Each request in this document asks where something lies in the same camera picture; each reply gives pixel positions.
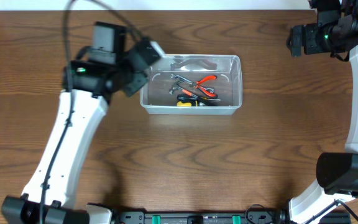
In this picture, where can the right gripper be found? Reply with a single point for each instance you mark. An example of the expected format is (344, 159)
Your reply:
(309, 46)

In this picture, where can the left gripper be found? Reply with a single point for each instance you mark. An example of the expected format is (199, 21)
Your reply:
(140, 66)

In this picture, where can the silver combination wrench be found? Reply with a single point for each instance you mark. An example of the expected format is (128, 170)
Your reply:
(183, 79)

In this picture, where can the clear plastic container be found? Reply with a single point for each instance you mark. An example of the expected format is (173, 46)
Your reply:
(155, 97)

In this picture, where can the black orange nail puller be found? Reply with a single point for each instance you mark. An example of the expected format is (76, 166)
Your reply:
(176, 86)

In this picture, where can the stubby yellow black screwdriver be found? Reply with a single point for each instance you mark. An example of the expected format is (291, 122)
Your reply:
(190, 103)

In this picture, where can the slim black yellow screwdriver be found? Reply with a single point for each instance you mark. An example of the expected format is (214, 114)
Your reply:
(207, 102)

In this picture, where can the red handled pliers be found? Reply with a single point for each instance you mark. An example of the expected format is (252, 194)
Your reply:
(203, 86)

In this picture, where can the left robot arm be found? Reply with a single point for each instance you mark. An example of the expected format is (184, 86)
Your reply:
(117, 60)

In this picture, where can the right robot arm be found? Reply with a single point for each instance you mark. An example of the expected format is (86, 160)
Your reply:
(336, 183)

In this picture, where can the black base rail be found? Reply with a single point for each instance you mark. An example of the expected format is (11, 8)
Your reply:
(255, 214)

